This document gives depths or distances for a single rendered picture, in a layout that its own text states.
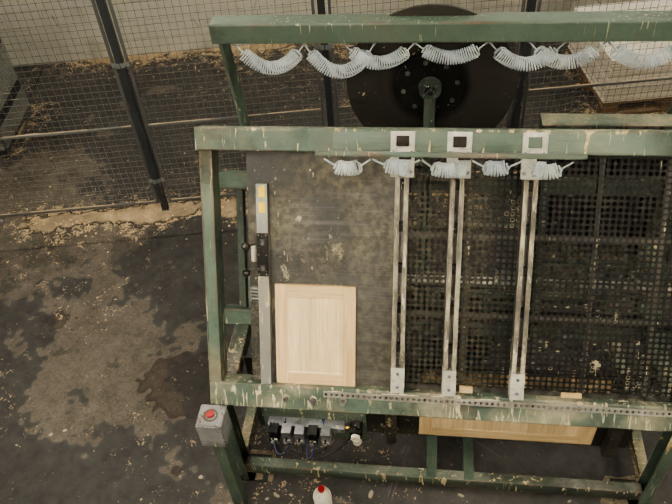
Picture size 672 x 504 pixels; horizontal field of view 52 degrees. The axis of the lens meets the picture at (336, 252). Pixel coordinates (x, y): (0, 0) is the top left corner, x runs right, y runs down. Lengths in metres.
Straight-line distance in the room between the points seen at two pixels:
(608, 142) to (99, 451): 3.25
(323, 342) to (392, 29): 1.44
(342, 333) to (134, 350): 2.01
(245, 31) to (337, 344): 1.48
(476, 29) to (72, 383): 3.28
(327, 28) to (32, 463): 3.00
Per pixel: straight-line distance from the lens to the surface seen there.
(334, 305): 3.18
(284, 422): 3.42
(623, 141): 3.02
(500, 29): 3.21
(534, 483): 3.93
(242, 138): 3.02
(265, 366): 3.32
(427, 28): 3.19
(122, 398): 4.65
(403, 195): 3.01
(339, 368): 3.28
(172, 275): 5.25
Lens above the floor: 3.62
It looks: 44 degrees down
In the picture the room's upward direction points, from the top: 5 degrees counter-clockwise
